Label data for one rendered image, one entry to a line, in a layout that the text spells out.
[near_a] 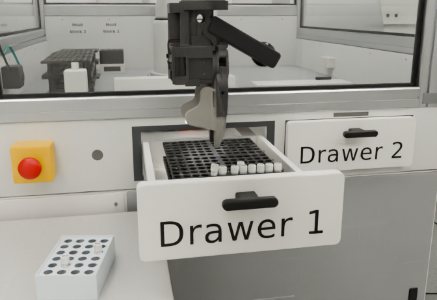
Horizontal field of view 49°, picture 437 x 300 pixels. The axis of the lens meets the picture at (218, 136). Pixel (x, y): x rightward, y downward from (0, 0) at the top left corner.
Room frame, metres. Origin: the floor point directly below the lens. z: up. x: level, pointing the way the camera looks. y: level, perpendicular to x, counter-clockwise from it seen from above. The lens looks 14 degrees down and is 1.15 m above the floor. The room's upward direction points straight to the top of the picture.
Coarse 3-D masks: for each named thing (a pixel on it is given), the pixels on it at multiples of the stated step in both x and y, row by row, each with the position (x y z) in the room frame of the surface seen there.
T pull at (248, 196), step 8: (240, 192) 0.61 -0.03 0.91; (248, 192) 0.61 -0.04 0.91; (224, 200) 0.58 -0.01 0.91; (232, 200) 0.58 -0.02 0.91; (240, 200) 0.58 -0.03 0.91; (248, 200) 0.58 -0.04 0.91; (256, 200) 0.58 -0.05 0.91; (264, 200) 0.59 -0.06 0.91; (272, 200) 0.59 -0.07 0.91; (224, 208) 0.58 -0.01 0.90; (232, 208) 0.58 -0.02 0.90; (240, 208) 0.58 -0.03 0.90; (248, 208) 0.58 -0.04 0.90; (256, 208) 0.58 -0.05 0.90
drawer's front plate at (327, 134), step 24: (312, 120) 0.98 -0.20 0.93; (336, 120) 0.98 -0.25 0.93; (360, 120) 0.99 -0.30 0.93; (384, 120) 1.00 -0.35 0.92; (408, 120) 1.01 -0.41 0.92; (288, 144) 0.96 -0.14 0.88; (312, 144) 0.97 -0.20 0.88; (336, 144) 0.98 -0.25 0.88; (360, 144) 0.99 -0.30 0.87; (384, 144) 1.00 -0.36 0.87; (408, 144) 1.01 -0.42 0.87; (312, 168) 0.97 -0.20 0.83; (336, 168) 0.98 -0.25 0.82; (360, 168) 0.99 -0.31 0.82
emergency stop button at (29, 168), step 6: (24, 162) 0.82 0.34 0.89; (30, 162) 0.82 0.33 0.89; (36, 162) 0.82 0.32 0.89; (18, 168) 0.82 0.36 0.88; (24, 168) 0.81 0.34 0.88; (30, 168) 0.82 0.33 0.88; (36, 168) 0.82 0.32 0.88; (24, 174) 0.82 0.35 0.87; (30, 174) 0.82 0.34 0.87; (36, 174) 0.82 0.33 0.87
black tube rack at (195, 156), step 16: (176, 144) 0.90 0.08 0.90; (192, 144) 0.89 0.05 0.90; (208, 144) 0.89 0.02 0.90; (224, 144) 0.90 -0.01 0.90; (240, 144) 0.90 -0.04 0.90; (176, 160) 0.79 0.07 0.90; (192, 160) 0.79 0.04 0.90; (208, 160) 0.79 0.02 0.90; (224, 160) 0.80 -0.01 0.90; (240, 160) 0.79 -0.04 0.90; (256, 160) 0.79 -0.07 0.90
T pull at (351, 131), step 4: (352, 128) 0.98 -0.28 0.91; (356, 128) 0.98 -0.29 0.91; (360, 128) 0.98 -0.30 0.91; (344, 132) 0.95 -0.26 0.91; (348, 132) 0.95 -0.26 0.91; (352, 132) 0.95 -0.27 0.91; (356, 132) 0.95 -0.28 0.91; (360, 132) 0.95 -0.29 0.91; (364, 132) 0.96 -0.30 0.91; (368, 132) 0.96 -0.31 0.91; (372, 132) 0.96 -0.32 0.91; (376, 132) 0.96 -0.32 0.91; (344, 136) 0.95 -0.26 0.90; (348, 136) 0.95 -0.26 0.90; (352, 136) 0.95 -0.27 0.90; (356, 136) 0.95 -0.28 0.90; (360, 136) 0.95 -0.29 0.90; (364, 136) 0.96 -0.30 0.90; (368, 136) 0.96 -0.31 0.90; (372, 136) 0.96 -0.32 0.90; (376, 136) 0.96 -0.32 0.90
